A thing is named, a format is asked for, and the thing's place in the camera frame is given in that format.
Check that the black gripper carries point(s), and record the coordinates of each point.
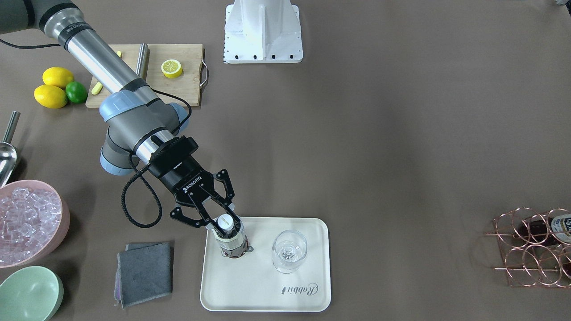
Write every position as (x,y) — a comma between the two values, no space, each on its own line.
(184,180)

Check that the tea bottle white cap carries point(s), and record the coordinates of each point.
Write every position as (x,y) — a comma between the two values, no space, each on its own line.
(231,236)

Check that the copper wire bottle basket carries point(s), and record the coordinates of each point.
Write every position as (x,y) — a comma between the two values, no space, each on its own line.
(530,265)

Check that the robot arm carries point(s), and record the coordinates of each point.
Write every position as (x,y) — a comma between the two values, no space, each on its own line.
(143,131)

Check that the grey folded cloth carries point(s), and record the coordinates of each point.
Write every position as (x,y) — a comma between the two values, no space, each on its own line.
(144,272)

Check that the cream rabbit tray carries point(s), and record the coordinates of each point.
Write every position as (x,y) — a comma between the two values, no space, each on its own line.
(251,282)

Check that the clear wine glass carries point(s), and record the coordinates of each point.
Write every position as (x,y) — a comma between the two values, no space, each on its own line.
(289,251)

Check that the wooden cutting board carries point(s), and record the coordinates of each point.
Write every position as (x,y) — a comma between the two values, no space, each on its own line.
(187,86)

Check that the half lemon slice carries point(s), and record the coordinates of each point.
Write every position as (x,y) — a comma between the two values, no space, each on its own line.
(172,68)

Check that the steel muddler black tip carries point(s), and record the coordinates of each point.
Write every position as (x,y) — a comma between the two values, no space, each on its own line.
(141,67)

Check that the yellow plastic knife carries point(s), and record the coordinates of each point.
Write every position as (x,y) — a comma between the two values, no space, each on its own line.
(98,86)

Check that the green lime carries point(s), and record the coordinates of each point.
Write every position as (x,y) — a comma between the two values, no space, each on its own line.
(76,92)

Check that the pink bowl of ice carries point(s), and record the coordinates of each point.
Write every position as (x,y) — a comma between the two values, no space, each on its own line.
(34,221)

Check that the yellow lemon lower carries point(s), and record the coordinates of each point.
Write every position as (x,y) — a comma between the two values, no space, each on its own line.
(50,96)

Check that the yellow lemon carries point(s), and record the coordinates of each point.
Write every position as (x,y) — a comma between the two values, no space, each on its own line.
(50,96)
(57,76)

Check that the yellow lemon upper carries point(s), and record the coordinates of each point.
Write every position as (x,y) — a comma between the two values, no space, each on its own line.
(57,76)

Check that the steel ice scoop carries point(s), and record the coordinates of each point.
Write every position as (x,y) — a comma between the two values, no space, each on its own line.
(8,154)

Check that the green empty bowl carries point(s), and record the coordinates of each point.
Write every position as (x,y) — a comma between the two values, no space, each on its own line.
(33,293)

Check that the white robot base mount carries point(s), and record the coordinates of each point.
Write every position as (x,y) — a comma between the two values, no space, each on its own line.
(262,32)

